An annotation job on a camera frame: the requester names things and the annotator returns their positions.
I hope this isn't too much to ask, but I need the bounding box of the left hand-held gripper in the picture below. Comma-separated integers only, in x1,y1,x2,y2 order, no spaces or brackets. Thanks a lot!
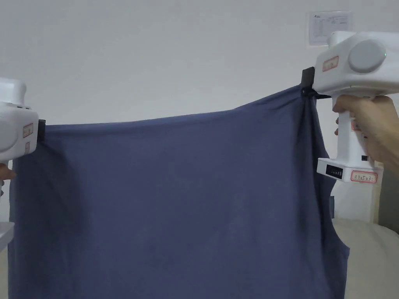
0,77,47,250

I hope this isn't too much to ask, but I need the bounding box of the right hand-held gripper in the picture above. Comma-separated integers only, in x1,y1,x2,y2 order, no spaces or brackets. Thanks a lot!
302,31,389,184

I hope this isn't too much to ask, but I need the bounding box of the dark blue shirt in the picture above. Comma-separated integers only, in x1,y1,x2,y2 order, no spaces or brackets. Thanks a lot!
7,84,351,299

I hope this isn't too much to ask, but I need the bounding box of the person's left hand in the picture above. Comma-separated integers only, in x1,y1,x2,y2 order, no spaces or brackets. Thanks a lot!
0,161,17,182

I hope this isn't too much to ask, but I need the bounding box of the person's right hand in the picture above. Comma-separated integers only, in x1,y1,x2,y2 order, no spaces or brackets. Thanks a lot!
333,95,399,171

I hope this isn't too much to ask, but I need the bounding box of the white paper notice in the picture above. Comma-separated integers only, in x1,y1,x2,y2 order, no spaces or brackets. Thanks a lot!
309,11,353,48

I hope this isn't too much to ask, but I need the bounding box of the bed with beige sheet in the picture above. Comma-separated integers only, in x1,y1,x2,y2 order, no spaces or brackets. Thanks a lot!
332,217,399,299

